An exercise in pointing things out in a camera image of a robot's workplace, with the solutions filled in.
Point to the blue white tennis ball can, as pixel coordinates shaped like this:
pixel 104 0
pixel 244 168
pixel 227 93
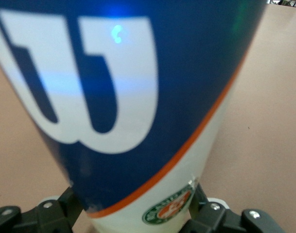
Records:
pixel 138 72

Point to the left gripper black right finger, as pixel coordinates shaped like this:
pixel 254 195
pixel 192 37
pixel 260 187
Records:
pixel 223 222

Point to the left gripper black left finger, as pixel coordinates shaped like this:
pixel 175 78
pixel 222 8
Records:
pixel 53 218

